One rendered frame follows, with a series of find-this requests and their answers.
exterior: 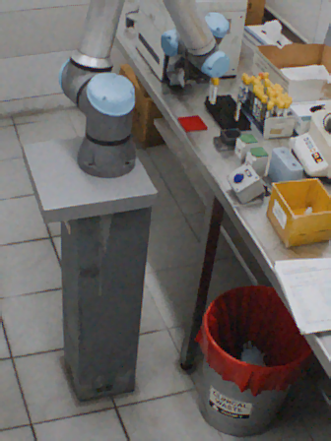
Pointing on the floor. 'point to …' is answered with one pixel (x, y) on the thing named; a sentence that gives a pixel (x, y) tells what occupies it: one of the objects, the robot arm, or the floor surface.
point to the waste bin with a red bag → (221, 322)
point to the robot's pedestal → (103, 299)
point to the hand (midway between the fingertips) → (181, 77)
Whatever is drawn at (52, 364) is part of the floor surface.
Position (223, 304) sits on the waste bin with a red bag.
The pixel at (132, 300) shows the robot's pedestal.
